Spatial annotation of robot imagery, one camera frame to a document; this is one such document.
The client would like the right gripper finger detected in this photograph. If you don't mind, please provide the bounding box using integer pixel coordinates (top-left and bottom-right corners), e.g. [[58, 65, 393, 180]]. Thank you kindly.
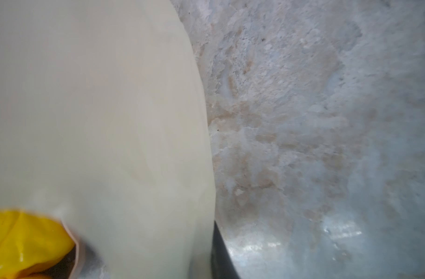
[[211, 222, 240, 279]]

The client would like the yellow plastic bag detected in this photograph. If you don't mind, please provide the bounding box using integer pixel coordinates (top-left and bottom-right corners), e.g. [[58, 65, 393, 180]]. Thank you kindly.
[[0, 1, 216, 279]]

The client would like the yellow lemon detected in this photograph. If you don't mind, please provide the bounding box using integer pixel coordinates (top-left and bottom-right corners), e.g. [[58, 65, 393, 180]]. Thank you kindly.
[[0, 210, 75, 279]]

